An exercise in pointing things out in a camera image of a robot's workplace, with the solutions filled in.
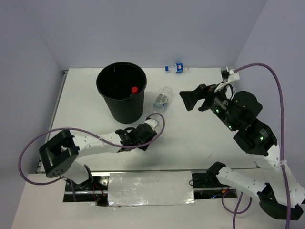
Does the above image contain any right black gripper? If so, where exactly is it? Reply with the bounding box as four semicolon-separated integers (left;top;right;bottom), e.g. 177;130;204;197
178;79;236;129

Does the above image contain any clear bottle white green label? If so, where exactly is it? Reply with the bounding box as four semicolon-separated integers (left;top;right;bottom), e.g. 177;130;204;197
152;86;173;113

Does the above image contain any red cap red label bottle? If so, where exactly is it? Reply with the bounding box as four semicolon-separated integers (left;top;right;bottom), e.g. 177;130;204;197
130;86;139;97

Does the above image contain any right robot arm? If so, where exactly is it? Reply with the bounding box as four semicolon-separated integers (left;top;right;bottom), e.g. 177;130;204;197
179;84;305;220

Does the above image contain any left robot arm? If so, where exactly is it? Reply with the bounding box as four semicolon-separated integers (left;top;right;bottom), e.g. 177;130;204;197
39;119;158;190

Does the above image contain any black plastic waste bin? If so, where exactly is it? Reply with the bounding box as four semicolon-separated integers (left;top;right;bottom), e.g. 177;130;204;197
96;62;147;124

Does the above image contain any silver foil sheet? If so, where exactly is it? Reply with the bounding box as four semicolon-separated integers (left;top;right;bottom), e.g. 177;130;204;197
108;171;194;207

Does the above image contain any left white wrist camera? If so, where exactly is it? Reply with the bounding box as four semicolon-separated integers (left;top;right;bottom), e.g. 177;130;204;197
145;119;160;132

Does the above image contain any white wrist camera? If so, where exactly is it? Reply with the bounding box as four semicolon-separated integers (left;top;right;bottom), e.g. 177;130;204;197
145;119;160;132
215;67;240;92

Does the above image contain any blue label bottle at wall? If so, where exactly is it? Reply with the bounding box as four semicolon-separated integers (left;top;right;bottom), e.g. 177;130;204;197
165;63;190;74

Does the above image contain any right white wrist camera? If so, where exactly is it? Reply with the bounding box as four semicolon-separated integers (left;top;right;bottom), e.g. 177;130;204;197
215;67;240;92

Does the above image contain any black metal base rail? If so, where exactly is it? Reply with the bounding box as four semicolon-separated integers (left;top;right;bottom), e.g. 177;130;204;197
63;173;237;207

